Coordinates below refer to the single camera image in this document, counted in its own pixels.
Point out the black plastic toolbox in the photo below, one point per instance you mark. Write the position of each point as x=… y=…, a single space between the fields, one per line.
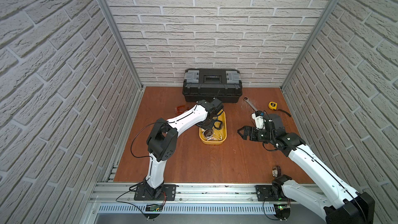
x=209 y=83

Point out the aluminium corner post right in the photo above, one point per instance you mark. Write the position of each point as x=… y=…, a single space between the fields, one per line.
x=311 y=38

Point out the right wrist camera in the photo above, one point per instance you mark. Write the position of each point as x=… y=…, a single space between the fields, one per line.
x=258 y=117

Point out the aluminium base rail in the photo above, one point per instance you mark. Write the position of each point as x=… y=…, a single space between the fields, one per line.
x=188 y=198

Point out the yellow tape measure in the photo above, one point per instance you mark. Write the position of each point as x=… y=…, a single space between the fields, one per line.
x=274 y=106

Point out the silver wrench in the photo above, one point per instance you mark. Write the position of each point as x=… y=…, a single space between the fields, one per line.
x=246 y=99

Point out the aluminium floor rail left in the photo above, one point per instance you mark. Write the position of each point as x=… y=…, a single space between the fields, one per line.
x=124 y=136

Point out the black round watch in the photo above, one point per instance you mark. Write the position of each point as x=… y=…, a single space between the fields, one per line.
x=218 y=125

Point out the yellow plastic tray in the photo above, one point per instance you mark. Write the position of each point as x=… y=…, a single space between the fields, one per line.
x=222 y=117

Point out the aluminium corner post left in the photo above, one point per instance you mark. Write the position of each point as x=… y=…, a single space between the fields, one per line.
x=103 y=4

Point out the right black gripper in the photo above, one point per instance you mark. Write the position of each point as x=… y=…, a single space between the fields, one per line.
x=252 y=129

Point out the dark watch near base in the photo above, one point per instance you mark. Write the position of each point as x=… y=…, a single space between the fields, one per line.
x=276 y=171

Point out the aluminium corner post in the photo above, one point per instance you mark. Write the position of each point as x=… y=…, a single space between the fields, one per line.
x=311 y=38
x=103 y=4

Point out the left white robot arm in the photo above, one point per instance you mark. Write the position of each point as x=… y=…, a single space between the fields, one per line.
x=162 y=140

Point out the red translucent watch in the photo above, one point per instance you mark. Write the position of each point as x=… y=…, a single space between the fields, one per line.
x=181 y=109

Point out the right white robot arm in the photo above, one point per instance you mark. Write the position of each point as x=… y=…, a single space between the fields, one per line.
x=339 y=204

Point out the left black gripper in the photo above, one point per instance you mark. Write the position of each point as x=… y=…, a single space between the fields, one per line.
x=210 y=123

